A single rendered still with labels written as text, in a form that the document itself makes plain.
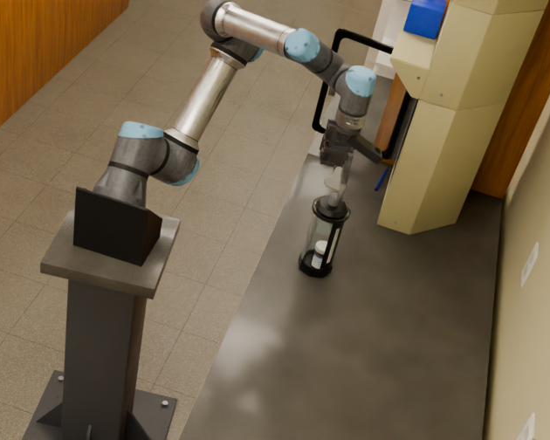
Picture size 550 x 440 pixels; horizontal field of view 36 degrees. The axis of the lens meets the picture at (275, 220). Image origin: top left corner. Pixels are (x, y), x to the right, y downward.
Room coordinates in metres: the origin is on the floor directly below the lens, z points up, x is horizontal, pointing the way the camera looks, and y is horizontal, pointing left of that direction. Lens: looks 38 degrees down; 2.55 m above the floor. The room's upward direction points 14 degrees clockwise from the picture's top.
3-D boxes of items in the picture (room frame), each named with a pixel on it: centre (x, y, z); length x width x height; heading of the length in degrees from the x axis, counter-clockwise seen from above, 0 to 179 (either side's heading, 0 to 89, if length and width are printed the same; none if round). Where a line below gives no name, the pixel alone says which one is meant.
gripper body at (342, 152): (1.88, -0.12, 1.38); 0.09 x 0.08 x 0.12; 98
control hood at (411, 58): (2.33, -0.28, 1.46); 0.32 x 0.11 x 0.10; 173
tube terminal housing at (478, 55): (2.31, -0.46, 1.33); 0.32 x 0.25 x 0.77; 173
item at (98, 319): (1.79, 0.44, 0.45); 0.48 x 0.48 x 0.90; 0
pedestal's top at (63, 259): (1.79, 0.44, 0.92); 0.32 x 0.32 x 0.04; 0
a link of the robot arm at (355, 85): (1.89, -0.12, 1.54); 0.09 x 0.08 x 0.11; 40
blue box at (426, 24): (2.42, -0.29, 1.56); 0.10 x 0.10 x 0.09; 83
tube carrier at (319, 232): (1.89, -0.15, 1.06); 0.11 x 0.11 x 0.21
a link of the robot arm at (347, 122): (1.88, -0.13, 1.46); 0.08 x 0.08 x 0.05
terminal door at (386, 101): (2.52, -0.19, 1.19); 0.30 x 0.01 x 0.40; 74
